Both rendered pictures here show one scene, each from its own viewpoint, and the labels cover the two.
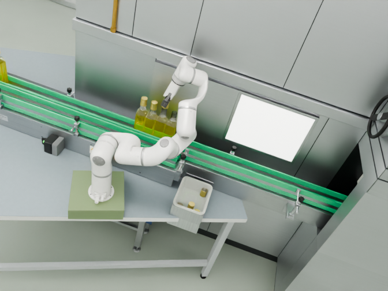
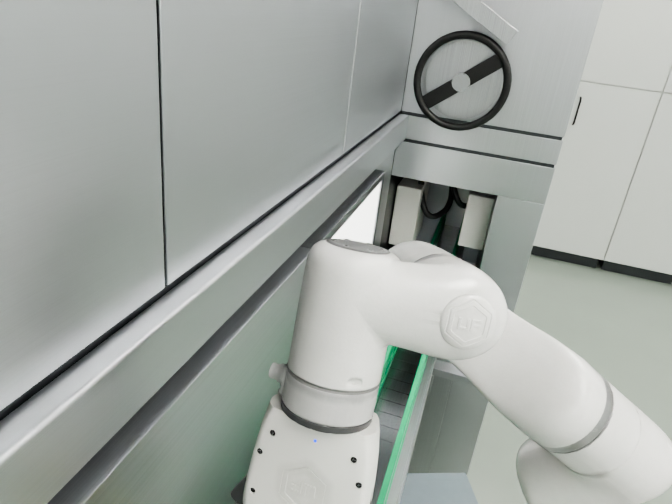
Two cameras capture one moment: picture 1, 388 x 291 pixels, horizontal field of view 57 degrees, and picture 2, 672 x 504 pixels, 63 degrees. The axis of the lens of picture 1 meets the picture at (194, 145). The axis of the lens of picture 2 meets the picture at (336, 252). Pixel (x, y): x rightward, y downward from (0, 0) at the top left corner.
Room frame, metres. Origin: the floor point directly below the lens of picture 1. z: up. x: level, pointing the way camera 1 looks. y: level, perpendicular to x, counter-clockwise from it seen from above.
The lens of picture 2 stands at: (1.49, 0.51, 1.63)
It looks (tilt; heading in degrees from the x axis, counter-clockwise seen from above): 25 degrees down; 281
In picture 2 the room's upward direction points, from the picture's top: 7 degrees clockwise
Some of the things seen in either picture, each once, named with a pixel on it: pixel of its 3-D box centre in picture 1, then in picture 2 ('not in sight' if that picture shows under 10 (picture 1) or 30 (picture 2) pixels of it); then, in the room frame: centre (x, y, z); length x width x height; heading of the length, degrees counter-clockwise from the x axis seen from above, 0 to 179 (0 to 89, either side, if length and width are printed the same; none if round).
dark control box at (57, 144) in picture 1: (53, 145); not in sight; (1.39, 0.75, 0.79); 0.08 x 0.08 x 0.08; 86
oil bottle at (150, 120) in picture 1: (149, 127); not in sight; (1.54, 0.26, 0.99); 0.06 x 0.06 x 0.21; 85
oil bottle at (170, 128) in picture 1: (169, 134); not in sight; (1.54, 0.15, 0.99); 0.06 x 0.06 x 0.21; 86
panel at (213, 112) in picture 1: (227, 114); (290, 356); (1.65, -0.13, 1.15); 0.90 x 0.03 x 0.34; 86
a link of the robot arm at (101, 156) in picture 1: (103, 157); not in sight; (1.15, 0.39, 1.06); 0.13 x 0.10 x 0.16; 3
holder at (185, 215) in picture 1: (192, 196); not in sight; (1.32, -0.08, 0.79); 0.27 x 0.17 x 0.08; 176
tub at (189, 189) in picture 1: (191, 199); not in sight; (1.30, -0.07, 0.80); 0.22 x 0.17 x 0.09; 176
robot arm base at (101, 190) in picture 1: (101, 183); not in sight; (1.13, 0.38, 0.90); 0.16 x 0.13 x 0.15; 15
